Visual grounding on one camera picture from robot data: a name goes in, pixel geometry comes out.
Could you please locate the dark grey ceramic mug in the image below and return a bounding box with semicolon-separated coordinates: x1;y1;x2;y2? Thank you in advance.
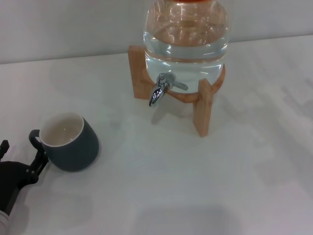
28;112;100;172

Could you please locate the clear glass water dispenser jar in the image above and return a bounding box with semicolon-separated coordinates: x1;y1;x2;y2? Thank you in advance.
142;0;230;94

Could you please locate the light wooden dispenser stand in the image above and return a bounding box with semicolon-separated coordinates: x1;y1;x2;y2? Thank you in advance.
127;45;226;138

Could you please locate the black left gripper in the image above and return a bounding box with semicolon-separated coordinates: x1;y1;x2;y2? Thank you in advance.
0;140;49;214

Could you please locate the chrome faucet tap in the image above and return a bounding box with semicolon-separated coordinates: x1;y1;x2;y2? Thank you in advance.
148;72;189;108

